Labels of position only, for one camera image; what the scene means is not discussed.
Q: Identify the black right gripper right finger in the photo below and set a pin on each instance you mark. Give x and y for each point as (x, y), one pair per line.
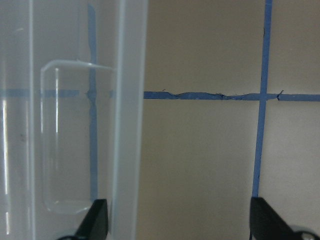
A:
(266, 224)

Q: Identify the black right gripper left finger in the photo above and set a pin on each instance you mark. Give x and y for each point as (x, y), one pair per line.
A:
(95, 225)

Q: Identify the clear plastic storage box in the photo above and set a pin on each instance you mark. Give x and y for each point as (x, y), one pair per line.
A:
(71, 103)

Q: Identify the brown paper table cover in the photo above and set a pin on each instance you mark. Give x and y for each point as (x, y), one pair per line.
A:
(201, 146)

